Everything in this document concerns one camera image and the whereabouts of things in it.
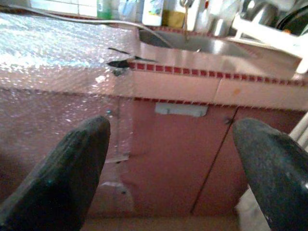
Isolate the metal pot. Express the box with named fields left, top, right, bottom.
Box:
left=240, top=0, right=280, bottom=26

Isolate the clear bottle blue cap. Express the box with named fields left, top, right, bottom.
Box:
left=97, top=0, right=114, bottom=20

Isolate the yellow liquid bottle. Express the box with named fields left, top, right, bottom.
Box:
left=163, top=9, right=186, bottom=27

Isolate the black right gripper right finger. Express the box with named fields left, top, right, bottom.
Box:
left=232, top=117, right=308, bottom=231

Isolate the stainless steel sink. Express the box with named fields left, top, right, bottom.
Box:
left=138, top=28, right=256, bottom=60

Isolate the white cabinet handle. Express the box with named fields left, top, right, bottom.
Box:
left=154, top=102, right=208, bottom=118

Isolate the white labelled detergent bottle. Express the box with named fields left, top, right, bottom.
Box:
left=141, top=0, right=164, bottom=26

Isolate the pink cabinet door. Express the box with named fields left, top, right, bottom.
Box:
left=131, top=100, right=238, bottom=215
left=191, top=107, right=308, bottom=217

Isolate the clear bubble wrap sheet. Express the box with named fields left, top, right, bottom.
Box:
left=0, top=12, right=140, bottom=217

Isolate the black pan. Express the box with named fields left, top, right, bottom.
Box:
left=276, top=7, right=308, bottom=36

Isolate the white dish rack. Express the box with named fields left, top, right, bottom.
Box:
left=231, top=12, right=308, bottom=74

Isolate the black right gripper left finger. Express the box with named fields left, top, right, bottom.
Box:
left=0, top=115, right=111, bottom=231

